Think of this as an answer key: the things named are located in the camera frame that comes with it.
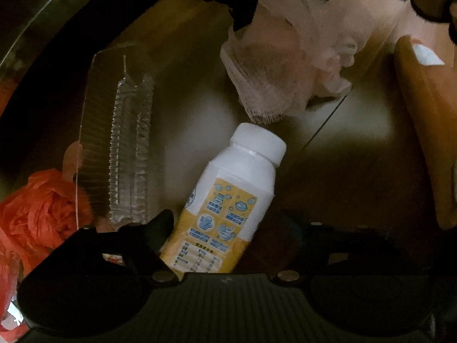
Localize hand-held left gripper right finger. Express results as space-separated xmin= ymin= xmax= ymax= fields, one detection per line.
xmin=255 ymin=216 xmax=434 ymax=284

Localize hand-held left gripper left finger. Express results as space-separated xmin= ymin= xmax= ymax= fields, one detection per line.
xmin=73 ymin=209 xmax=181 ymax=286

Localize white gauze tissue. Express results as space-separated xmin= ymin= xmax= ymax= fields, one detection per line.
xmin=219 ymin=0 xmax=359 ymax=125

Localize white bottle with yellow label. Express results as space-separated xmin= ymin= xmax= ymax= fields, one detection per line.
xmin=159 ymin=122 xmax=287 ymax=274

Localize clear plastic clamshell container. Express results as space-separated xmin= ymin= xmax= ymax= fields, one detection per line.
xmin=76 ymin=45 xmax=158 ymax=229

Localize orange plastic bag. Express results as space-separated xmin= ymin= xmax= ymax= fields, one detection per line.
xmin=0 ymin=169 xmax=93 ymax=333

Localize wooden board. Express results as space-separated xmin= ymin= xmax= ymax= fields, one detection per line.
xmin=394 ymin=36 xmax=457 ymax=229

